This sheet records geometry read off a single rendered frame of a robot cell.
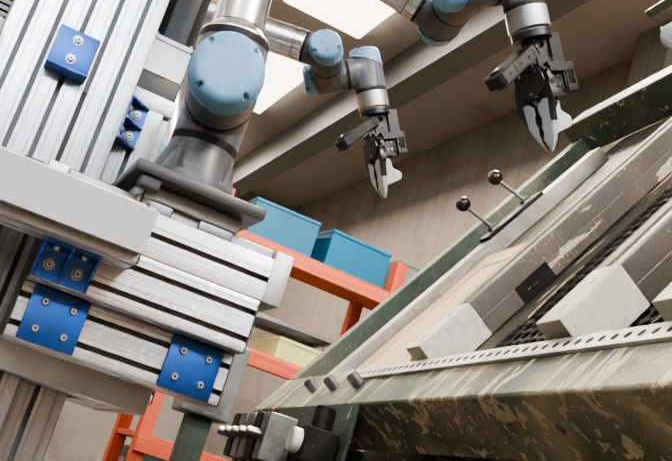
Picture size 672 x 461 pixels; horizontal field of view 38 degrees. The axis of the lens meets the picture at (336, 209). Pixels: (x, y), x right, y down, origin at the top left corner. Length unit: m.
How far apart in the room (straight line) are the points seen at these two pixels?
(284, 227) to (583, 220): 3.12
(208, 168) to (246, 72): 0.18
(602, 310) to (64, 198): 0.75
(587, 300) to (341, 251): 3.71
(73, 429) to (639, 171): 9.03
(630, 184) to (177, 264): 0.89
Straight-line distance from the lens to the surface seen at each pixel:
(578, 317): 1.32
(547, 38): 1.79
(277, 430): 1.87
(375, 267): 5.08
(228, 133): 1.66
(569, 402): 1.15
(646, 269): 1.39
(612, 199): 1.94
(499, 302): 1.78
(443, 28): 1.83
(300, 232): 4.91
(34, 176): 1.44
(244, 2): 1.61
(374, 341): 2.24
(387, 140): 2.34
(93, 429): 10.62
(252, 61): 1.54
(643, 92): 2.65
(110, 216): 1.44
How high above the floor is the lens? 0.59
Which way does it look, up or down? 18 degrees up
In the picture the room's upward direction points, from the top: 17 degrees clockwise
